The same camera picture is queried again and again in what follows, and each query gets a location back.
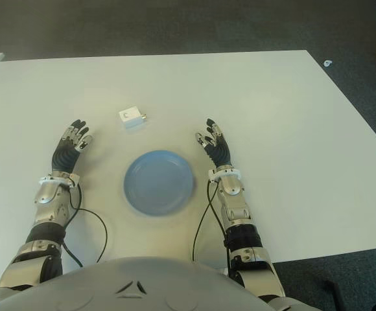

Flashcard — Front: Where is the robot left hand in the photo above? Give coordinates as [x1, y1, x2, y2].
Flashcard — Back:
[51, 119, 95, 176]

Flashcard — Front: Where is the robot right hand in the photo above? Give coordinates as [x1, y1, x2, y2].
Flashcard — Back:
[193, 117, 233, 170]

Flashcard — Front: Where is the white charger plug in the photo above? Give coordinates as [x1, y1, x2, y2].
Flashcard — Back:
[117, 104, 150, 132]

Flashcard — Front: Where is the blue plate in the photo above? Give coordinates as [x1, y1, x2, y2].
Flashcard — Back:
[123, 150, 197, 217]

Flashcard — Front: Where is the grey robot torso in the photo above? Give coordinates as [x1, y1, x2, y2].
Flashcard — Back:
[0, 255, 309, 311]

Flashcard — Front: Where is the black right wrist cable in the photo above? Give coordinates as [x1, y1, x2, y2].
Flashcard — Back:
[191, 179, 233, 276]

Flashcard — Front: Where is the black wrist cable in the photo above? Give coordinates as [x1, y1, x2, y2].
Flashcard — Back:
[60, 179, 108, 268]
[191, 179, 233, 276]

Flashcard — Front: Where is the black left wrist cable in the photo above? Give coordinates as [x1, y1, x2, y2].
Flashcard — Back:
[60, 179, 108, 268]

